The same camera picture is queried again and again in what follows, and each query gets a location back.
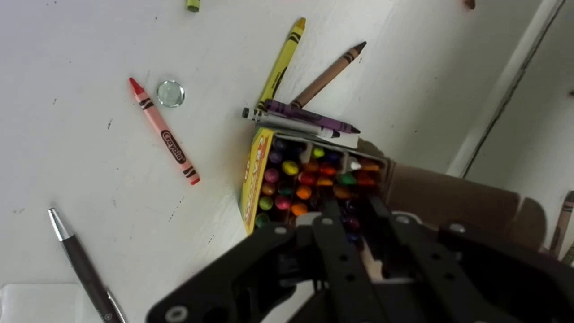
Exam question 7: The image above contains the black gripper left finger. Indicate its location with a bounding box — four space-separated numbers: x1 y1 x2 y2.
145 199 391 323

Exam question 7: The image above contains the red crayon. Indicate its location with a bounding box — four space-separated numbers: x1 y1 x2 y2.
127 75 203 186

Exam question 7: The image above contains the black silver pen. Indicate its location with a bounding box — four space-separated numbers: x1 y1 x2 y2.
47 206 129 323

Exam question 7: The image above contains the yellow crayon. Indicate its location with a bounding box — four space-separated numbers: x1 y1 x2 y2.
282 157 301 177
256 16 309 105

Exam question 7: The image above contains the purple crayon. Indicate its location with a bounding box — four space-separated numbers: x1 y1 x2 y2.
262 98 362 136

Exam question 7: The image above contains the clear glass bead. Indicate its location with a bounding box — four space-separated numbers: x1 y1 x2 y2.
154 77 187 109

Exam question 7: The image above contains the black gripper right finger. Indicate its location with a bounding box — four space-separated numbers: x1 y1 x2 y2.
361 193 574 323

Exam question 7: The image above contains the yellow green crayon box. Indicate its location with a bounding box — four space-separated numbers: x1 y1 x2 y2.
239 123 549 252

